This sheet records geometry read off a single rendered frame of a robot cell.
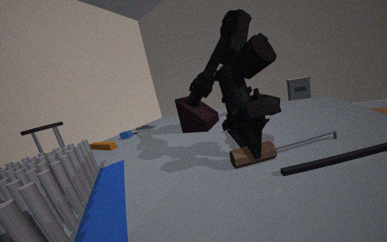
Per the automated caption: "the orange rectangular block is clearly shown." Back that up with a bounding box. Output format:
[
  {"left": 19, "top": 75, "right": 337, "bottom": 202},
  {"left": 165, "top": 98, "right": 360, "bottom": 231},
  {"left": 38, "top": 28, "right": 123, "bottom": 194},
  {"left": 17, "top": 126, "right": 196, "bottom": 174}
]
[{"left": 90, "top": 142, "right": 117, "bottom": 151}]

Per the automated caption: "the blue tape strip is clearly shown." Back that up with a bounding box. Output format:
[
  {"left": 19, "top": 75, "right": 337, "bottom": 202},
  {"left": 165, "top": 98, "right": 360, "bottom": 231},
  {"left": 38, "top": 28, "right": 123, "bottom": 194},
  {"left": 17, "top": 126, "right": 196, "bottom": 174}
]
[{"left": 74, "top": 160, "right": 128, "bottom": 242}]

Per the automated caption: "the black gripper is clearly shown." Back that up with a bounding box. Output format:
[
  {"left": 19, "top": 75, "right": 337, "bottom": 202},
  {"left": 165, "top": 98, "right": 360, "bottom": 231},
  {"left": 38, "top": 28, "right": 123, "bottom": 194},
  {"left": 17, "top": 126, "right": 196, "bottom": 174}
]
[{"left": 221, "top": 83, "right": 282, "bottom": 159}]

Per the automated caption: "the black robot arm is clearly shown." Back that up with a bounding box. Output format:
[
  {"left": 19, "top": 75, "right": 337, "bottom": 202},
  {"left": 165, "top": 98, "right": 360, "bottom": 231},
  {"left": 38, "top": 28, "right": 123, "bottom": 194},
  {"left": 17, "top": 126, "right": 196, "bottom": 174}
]
[{"left": 184, "top": 9, "right": 276, "bottom": 109}]

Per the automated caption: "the blue cube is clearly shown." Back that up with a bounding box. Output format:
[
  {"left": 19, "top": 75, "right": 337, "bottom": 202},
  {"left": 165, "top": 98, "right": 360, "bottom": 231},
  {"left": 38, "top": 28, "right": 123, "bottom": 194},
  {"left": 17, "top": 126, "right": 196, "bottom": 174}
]
[{"left": 119, "top": 130, "right": 133, "bottom": 140}]

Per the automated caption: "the black l-shaped bar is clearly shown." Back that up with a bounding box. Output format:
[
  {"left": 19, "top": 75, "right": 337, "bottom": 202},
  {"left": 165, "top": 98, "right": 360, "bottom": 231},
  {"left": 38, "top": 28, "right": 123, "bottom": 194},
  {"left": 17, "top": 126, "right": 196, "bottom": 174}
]
[{"left": 281, "top": 142, "right": 387, "bottom": 176}]

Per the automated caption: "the hook tool with brown handle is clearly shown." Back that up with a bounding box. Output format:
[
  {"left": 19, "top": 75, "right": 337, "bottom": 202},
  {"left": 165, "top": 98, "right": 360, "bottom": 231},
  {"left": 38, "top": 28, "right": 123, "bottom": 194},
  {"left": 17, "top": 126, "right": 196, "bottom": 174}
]
[{"left": 230, "top": 130, "right": 337, "bottom": 168}]

